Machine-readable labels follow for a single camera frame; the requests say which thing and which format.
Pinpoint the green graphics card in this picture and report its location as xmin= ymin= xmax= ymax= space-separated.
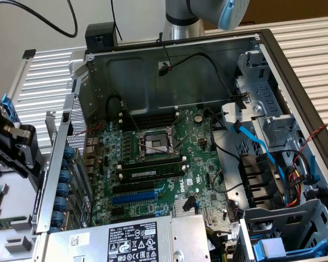
xmin=34 ymin=110 xmax=58 ymax=222

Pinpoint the grey parts rack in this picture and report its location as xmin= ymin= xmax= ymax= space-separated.
xmin=0 ymin=152 xmax=49 ymax=262

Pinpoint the silver power supply unit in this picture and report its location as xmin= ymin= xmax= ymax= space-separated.
xmin=45 ymin=213 xmax=212 ymax=262

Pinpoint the long black expansion slot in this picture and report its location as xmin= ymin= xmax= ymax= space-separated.
xmin=112 ymin=181 xmax=156 ymax=194

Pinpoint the black box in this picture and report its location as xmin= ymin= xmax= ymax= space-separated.
xmin=84 ymin=22 xmax=119 ymax=52

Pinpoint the blue expansion slot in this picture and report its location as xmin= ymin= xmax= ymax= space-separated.
xmin=111 ymin=190 xmax=159 ymax=206

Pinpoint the black RAM slot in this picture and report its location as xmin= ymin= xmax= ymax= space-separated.
xmin=119 ymin=116 xmax=179 ymax=129
xmin=119 ymin=108 xmax=180 ymax=122
xmin=117 ymin=156 xmax=187 ymax=171

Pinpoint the open metal PC case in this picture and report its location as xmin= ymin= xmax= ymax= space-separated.
xmin=34 ymin=28 xmax=328 ymax=262

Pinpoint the CPU socket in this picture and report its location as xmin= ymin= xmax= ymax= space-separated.
xmin=136 ymin=126 xmax=181 ymax=162

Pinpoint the silver heat sink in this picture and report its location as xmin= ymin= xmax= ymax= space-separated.
xmin=173 ymin=198 xmax=201 ymax=217

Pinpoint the green motherboard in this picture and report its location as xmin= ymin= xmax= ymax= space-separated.
xmin=83 ymin=106 xmax=243 ymax=262

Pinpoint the black fan shroud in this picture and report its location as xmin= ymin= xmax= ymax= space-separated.
xmin=239 ymin=152 xmax=287 ymax=211

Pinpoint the grey disk bay cage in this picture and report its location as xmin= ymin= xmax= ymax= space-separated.
xmin=239 ymin=198 xmax=328 ymax=262

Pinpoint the hard disk with blue bracket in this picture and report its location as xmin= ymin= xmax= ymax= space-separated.
xmin=0 ymin=93 xmax=19 ymax=123

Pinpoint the thin red wire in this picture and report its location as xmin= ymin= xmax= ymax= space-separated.
xmin=71 ymin=121 xmax=104 ymax=137

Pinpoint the thick black camera cable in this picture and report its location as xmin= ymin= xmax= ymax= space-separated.
xmin=0 ymin=0 xmax=79 ymax=38

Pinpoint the short black wire loop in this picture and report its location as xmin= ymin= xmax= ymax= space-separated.
xmin=106 ymin=93 xmax=127 ymax=110

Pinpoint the thin black hanging cable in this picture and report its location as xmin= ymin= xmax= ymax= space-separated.
xmin=110 ymin=0 xmax=124 ymax=47

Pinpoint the black wire with connector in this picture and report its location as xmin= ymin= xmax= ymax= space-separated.
xmin=158 ymin=51 xmax=248 ymax=106

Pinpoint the thin black wire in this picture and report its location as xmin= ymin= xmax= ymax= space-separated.
xmin=209 ymin=108 xmax=241 ymax=160
xmin=210 ymin=169 xmax=244 ymax=194

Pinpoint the silver disk bay bracket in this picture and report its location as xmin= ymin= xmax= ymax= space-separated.
xmin=220 ymin=101 xmax=266 ymax=129

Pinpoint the blue flat wire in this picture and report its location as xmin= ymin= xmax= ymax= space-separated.
xmin=231 ymin=120 xmax=288 ymax=184

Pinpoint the coloured power wire bundle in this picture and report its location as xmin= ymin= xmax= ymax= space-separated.
xmin=285 ymin=166 xmax=310 ymax=208

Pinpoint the red black twisted wire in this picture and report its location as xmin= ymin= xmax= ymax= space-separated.
xmin=285 ymin=124 xmax=328 ymax=175

